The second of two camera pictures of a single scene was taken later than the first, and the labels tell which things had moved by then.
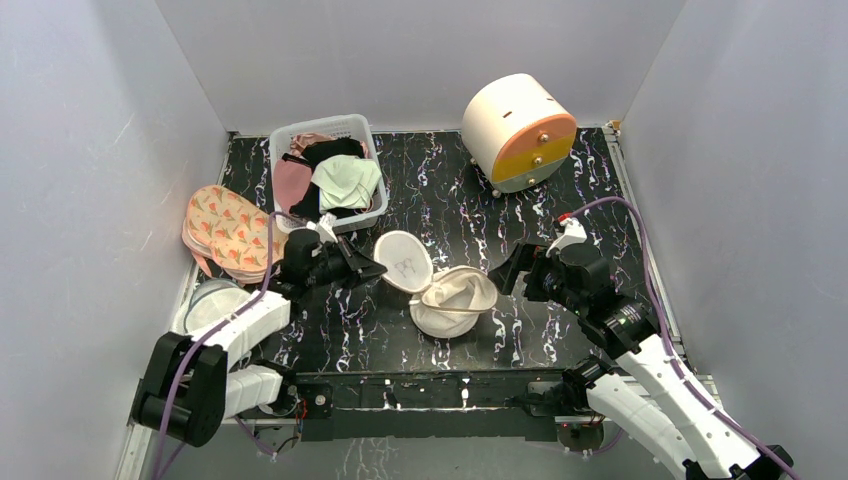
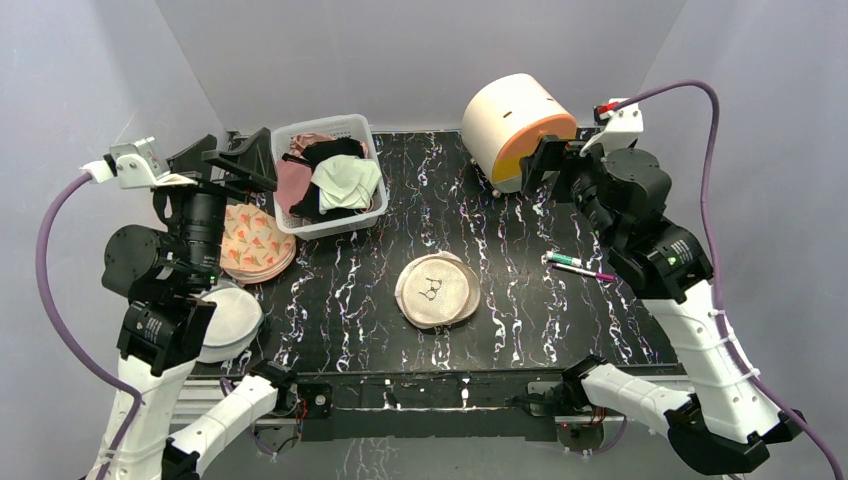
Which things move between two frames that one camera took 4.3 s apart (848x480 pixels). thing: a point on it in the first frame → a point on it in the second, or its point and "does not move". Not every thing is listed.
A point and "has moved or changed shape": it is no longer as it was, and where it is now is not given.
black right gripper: x=528 y=276 → x=559 y=168
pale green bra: x=346 y=182 does not move
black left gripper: x=357 y=265 → x=252 y=159
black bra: x=309 y=208 does not move
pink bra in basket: x=292 y=177 does not move
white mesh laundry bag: x=448 y=301 has moved or changed shape
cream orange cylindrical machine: x=517 y=133 does not move
